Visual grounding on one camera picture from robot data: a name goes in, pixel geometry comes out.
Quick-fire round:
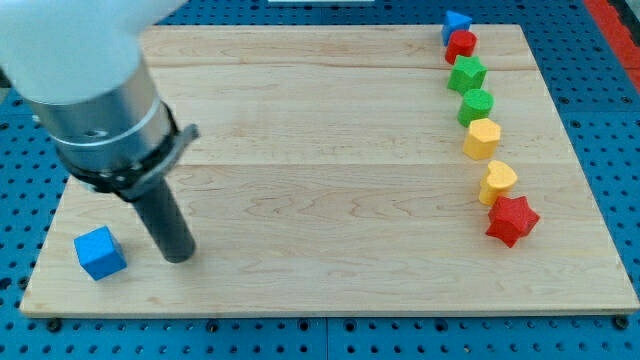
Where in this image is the green cylinder block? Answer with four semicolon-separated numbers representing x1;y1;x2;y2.
457;89;494;127

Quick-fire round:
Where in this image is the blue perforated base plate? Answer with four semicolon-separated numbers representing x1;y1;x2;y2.
1;0;639;359

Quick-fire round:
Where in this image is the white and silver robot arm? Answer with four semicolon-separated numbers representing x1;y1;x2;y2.
1;0;199;263

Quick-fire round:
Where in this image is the blue triangle block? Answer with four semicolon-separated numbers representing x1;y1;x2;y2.
441;10;472;46

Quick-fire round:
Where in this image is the yellow hexagon block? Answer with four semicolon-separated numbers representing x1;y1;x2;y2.
462;118;502;160

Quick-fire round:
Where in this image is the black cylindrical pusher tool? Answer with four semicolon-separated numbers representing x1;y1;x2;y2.
133;180;196;263

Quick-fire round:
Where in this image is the red cylinder block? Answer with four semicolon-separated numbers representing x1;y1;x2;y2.
445;30;477;65

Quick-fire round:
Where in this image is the red star block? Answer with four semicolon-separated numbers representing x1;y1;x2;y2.
485;196;540;248

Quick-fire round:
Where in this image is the wooden board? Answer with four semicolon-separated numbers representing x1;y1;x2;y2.
21;25;639;319

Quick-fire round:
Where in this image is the green star block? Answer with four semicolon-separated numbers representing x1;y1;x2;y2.
447;55;488;95

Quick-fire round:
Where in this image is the yellow heart block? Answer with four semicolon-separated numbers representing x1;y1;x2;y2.
478;160;518;206

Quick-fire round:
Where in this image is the blue cube block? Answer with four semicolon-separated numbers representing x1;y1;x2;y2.
74;226;127;281

